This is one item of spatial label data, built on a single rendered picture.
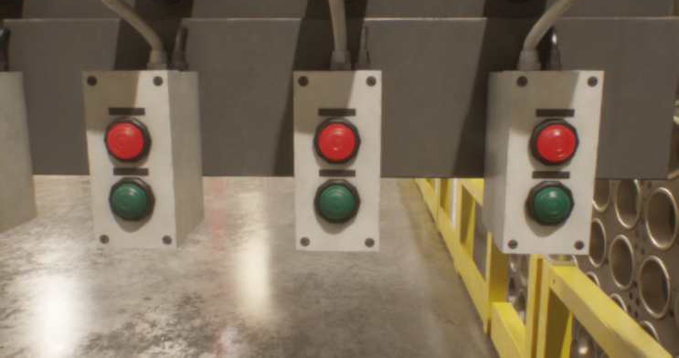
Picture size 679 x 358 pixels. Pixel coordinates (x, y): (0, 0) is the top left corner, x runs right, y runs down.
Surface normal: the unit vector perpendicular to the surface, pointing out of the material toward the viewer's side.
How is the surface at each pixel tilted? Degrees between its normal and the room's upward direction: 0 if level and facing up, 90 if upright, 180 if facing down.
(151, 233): 90
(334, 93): 90
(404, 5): 90
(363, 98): 90
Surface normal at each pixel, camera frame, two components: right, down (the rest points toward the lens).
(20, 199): 1.00, 0.00
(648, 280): -0.04, 0.05
